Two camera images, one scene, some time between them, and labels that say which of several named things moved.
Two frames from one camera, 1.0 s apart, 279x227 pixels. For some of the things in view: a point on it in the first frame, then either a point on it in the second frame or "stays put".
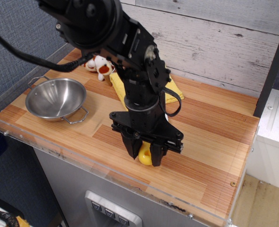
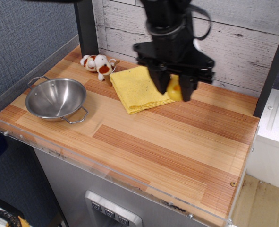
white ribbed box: [269, 158] stays put
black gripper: [147, 119] to [173, 46]
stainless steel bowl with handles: [53, 100] stays put
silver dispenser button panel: [101, 212] stays put
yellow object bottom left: [23, 222] stays put
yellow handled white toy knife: [145, 154] to [173, 90]
